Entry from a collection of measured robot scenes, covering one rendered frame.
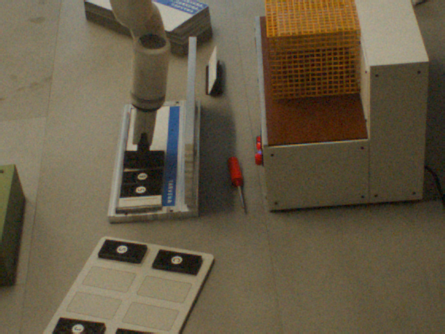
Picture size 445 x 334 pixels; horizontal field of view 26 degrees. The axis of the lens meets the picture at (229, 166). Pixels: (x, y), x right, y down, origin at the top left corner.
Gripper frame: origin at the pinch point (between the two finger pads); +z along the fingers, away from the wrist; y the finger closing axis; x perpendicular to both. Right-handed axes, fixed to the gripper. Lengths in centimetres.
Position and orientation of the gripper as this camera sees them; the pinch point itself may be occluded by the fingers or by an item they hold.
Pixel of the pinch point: (142, 152)
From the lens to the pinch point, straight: 236.4
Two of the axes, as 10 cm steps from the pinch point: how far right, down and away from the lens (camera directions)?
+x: 9.9, 0.9, 0.8
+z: -1.2, 7.7, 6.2
